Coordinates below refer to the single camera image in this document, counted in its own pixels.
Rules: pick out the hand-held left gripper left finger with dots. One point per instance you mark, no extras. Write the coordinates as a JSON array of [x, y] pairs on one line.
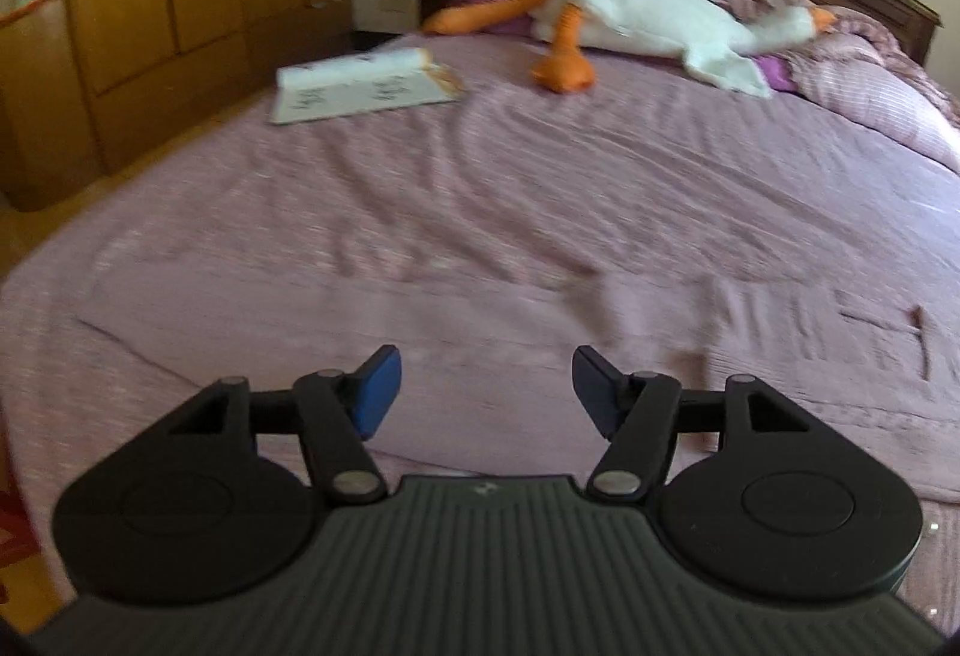
[[379, 394]]

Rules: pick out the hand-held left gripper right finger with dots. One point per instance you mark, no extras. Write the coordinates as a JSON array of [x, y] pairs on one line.
[[596, 394]]

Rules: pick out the bed with pink floral sheet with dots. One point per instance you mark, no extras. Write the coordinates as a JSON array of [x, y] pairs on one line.
[[450, 191]]

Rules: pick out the white folded printed cloth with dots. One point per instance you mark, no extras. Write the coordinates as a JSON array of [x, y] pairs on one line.
[[352, 86]]

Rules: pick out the white goose plush toy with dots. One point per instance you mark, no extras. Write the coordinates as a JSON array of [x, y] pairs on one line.
[[645, 15]]

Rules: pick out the dark wooden nightstand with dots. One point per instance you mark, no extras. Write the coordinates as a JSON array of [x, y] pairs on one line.
[[427, 0]]

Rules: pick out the pink ruffled pillow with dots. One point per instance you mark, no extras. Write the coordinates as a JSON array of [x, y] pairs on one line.
[[862, 86]]

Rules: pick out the wooden wardrobe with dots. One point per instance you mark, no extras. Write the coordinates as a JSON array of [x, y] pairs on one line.
[[165, 11]]

